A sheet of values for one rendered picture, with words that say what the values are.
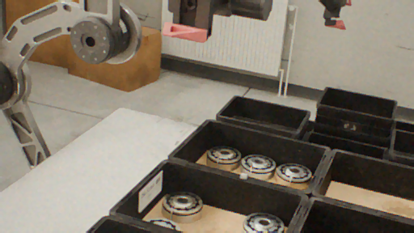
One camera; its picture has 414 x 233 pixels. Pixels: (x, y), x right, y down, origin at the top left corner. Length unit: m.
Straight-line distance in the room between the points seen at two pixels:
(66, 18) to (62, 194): 0.56
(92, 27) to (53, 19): 0.24
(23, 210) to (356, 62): 3.23
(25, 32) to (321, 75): 2.95
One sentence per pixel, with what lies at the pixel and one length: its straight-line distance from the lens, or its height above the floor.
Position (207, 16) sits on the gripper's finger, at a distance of 0.89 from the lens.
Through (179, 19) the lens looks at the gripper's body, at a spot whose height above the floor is 1.43.
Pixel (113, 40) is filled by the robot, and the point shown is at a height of 1.14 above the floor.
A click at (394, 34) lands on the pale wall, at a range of 4.44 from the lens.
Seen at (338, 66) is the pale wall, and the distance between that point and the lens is 4.55.
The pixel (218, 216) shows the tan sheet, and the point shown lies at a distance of 1.50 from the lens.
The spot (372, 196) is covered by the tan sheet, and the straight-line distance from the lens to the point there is 1.71.
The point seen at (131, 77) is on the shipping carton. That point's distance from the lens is 4.42.
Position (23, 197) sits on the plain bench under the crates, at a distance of 1.83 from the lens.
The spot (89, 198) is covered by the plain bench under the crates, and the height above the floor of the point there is 0.70.
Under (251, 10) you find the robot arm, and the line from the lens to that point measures 0.95.
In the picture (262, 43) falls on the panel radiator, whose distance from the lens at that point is 4.51.
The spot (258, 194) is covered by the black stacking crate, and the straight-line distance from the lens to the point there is 1.47.
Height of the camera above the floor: 1.66
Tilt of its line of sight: 26 degrees down
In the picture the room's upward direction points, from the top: 7 degrees clockwise
